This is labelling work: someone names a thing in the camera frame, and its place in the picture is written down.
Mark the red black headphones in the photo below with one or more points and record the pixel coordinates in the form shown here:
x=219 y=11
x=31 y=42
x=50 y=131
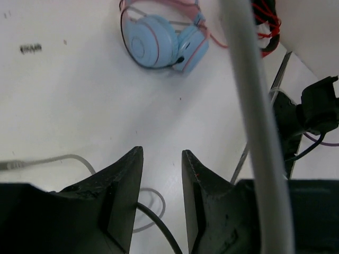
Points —
x=268 y=25

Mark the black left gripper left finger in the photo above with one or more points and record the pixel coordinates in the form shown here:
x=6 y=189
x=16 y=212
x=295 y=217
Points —
x=95 y=215

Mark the light blue headphones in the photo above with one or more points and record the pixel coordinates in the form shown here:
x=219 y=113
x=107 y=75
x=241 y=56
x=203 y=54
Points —
x=152 y=42

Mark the white grey headphones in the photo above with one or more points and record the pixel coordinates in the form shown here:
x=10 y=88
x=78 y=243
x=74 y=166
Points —
x=271 y=188

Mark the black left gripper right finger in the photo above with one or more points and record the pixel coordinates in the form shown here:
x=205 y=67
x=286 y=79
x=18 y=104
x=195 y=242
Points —
x=222 y=217

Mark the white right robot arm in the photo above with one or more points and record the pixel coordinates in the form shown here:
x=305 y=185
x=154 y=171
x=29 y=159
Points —
x=316 y=114

